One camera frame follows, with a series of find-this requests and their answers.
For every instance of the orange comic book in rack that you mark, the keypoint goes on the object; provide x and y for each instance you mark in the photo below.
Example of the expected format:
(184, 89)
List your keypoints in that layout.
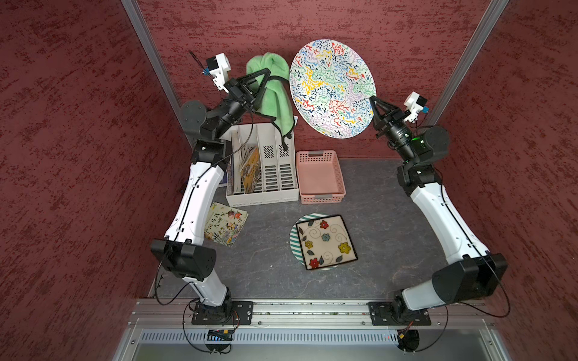
(250, 171)

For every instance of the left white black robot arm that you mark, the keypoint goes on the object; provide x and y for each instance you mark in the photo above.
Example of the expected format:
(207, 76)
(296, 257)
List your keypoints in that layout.
(181, 251)

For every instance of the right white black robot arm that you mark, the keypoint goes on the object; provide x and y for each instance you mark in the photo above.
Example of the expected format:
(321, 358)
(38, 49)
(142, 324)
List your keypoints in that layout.
(472, 270)

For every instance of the green microfiber cloth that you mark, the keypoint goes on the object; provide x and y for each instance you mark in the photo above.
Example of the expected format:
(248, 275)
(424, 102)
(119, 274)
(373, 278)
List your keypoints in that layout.
(276, 105)

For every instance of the green striped round plate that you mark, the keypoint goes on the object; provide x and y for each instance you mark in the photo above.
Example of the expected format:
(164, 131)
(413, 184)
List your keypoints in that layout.
(294, 242)

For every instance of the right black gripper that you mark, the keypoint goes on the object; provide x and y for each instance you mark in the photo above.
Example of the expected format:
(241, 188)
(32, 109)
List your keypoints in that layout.
(387, 121)

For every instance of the white file organizer rack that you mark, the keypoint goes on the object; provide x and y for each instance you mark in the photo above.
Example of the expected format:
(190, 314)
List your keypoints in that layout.
(278, 175)

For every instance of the aluminium corner post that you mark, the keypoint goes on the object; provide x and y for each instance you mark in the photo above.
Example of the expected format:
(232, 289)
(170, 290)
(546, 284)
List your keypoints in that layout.
(144, 35)
(483, 30)

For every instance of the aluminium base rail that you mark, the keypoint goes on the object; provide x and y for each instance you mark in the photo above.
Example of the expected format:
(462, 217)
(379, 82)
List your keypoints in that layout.
(304, 314)

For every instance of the pink plastic basket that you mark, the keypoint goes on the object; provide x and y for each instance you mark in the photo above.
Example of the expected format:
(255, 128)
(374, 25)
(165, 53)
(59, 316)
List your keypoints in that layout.
(320, 178)

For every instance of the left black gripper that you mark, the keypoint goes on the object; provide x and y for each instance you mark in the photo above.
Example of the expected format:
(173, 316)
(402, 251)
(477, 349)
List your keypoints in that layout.
(235, 89)

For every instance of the floral picture book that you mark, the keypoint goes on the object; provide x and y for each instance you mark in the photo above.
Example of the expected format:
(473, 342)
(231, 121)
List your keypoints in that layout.
(224, 224)

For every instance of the square floral plate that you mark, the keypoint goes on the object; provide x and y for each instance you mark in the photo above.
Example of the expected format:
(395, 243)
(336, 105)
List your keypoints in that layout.
(324, 242)

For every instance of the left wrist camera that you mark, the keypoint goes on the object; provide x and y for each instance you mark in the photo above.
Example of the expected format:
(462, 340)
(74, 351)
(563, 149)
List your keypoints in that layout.
(217, 67)

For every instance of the right aluminium corner post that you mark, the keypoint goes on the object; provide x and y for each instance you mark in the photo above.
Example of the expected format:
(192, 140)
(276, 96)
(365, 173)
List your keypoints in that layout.
(483, 30)

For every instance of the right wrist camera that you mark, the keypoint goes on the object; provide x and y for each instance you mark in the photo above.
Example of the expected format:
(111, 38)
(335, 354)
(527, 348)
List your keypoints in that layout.
(415, 105)

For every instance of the round colourful speckled plate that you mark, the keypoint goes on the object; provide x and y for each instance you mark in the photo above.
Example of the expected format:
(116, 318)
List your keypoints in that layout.
(331, 86)

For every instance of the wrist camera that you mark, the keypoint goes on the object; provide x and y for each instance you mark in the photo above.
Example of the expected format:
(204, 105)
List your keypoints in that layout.
(415, 105)
(217, 67)

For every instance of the left aluminium corner post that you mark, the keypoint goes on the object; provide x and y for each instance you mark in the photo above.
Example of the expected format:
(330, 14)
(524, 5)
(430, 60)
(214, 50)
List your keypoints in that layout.
(144, 35)

